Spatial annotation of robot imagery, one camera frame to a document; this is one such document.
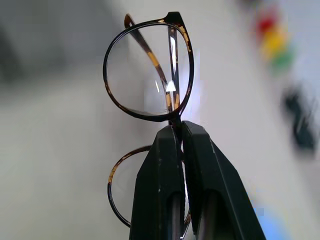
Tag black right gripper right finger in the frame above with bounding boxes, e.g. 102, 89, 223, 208
181, 120, 267, 240

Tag red plate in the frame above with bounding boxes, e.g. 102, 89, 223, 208
254, 9, 280, 38

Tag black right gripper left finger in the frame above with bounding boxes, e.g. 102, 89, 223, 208
128, 124, 186, 240

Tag yellow plate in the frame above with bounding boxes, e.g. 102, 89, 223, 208
259, 29, 291, 60

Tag tortoiseshell round glasses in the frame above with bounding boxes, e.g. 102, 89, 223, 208
102, 11, 195, 240

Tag green plate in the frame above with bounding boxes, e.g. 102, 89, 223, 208
269, 51, 297, 73

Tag black glasses case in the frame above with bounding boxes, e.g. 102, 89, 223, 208
281, 83, 320, 153

